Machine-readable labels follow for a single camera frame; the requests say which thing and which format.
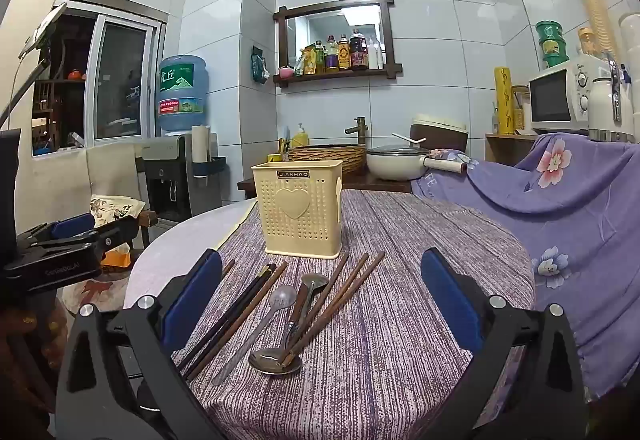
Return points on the dark chopstick with gold band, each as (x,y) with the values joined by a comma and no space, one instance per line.
(235,300)
(245,300)

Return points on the orange bag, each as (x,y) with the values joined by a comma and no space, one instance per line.
(116,257)

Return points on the brown rice cooker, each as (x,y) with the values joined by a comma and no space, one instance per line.
(445,135)

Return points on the blue water jug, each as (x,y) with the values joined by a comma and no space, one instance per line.
(182,95)

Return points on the white electric kettle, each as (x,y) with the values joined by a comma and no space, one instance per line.
(602,110)

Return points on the glass jar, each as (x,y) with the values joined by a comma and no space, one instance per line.
(521,110)

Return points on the green instant noodle cup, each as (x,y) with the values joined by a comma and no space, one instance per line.
(549,31)
(554,46)
(556,60)

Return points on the stack of white cups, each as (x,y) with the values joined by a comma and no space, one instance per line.
(631,45)

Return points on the blue cup holder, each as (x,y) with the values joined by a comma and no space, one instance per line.
(215,166)

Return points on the purple label sauce bottle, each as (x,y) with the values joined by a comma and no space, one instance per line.
(331,57)

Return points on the yellow soap bottle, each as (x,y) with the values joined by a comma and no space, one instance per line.
(300,139)

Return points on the yellow green seasoning bag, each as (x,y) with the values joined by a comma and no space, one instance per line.
(308,61)

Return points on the white pot with lid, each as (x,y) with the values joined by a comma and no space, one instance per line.
(395,167)

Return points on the yellow mug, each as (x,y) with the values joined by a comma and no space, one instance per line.
(275,158)

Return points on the yellow label sauce bottle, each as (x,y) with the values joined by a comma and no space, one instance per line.
(343,55)

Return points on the cream plastic utensil holder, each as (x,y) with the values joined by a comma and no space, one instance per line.
(300,210)

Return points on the brass faucet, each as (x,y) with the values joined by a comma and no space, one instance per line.
(360,127)

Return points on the brown wooden chopstick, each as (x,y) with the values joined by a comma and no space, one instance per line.
(352,290)
(247,310)
(332,279)
(229,268)
(345,282)

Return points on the orange pot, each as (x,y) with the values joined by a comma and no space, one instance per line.
(75,74)

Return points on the white microwave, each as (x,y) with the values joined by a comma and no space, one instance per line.
(550,97)

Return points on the phone on mount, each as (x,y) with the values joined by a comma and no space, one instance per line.
(47,27)

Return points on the beige folding board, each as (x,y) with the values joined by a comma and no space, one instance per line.
(55,185)

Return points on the wooden cabinet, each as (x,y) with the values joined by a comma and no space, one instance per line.
(500,150)

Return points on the dark soy sauce bottle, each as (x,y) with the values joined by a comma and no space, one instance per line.
(358,52)

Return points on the purple floral blanket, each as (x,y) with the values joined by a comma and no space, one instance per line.
(565,220)

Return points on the purple striped tablecloth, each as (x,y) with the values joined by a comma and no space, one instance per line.
(400,310)

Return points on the grey metal spoon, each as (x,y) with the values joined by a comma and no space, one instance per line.
(282,297)

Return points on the white rice paddle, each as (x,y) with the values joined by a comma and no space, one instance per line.
(407,138)

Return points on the white paper cup tube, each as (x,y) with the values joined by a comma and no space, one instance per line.
(200,147)

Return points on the wooden framed mirror shelf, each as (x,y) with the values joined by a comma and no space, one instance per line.
(280,45)

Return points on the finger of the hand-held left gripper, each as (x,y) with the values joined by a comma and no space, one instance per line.
(72,225)
(117,231)

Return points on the green hanging packet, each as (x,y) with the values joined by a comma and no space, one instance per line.
(260,66)

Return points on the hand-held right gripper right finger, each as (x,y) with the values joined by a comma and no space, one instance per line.
(450,300)

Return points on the aluminium sliding window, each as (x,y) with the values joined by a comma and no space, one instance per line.
(120,85)

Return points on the wicker basin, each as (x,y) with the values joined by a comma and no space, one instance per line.
(350,160)

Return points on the clear bottle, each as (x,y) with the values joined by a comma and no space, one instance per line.
(375,55)

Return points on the grey water dispenser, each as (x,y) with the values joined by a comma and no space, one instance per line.
(165,180)

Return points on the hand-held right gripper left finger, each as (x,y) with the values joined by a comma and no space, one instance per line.
(192,300)

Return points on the green capped oil bottle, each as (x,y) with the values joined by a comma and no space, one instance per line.
(319,59)

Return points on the printed snack bag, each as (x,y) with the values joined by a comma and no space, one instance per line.
(115,210)

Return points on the yellow wrapped roll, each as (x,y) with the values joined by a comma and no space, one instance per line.
(504,100)

